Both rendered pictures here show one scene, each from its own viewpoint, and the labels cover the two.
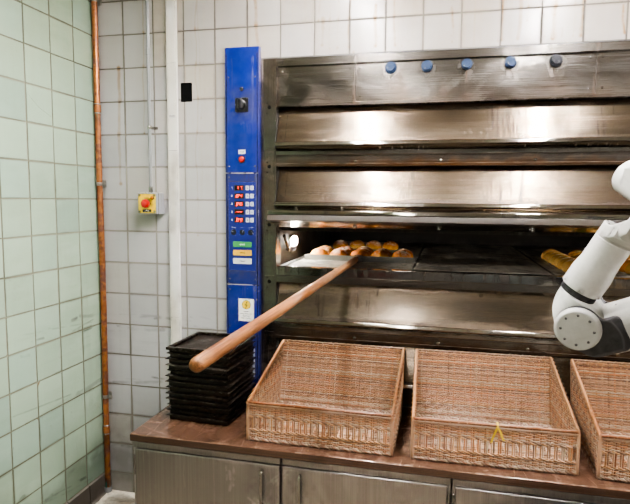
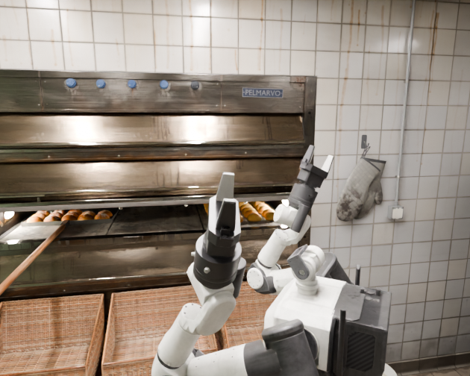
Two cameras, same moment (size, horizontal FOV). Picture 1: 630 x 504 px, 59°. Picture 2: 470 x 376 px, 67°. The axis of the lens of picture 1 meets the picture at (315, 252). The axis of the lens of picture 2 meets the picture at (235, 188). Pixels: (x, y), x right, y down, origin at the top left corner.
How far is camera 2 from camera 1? 57 cm
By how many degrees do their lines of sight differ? 24
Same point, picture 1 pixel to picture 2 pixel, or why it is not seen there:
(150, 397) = not seen: outside the picture
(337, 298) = (46, 263)
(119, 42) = not seen: outside the picture
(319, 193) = (19, 184)
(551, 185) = (197, 171)
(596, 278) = (178, 355)
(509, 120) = (165, 127)
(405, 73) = (83, 88)
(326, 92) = (16, 100)
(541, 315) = not seen: hidden behind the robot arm
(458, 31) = (123, 58)
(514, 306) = (179, 254)
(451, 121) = (124, 127)
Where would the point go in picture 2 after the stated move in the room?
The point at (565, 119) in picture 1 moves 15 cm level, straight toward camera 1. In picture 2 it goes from (204, 127) to (201, 127)
